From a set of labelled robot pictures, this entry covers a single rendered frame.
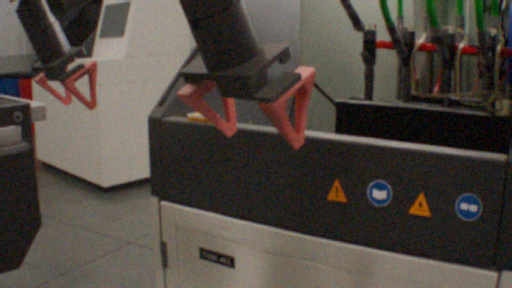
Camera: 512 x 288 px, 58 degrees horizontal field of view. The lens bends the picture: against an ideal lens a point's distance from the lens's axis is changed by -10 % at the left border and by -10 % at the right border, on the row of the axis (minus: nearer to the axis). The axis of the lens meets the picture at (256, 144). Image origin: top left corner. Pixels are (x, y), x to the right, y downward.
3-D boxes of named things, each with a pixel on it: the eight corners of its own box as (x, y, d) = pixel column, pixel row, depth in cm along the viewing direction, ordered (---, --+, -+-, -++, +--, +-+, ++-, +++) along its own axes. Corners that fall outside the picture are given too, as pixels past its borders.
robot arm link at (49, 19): (7, 6, 74) (18, 3, 70) (40, -13, 78) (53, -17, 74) (25, 42, 77) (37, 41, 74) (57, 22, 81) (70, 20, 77)
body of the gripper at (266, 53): (225, 57, 56) (202, -3, 52) (297, 59, 49) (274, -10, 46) (184, 87, 53) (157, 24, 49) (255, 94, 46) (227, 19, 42)
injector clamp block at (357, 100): (333, 175, 101) (335, 99, 98) (352, 165, 109) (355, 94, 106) (501, 201, 82) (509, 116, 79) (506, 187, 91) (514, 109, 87)
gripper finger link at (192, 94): (237, 115, 62) (210, 46, 57) (283, 122, 57) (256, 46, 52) (199, 148, 58) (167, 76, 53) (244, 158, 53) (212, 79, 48)
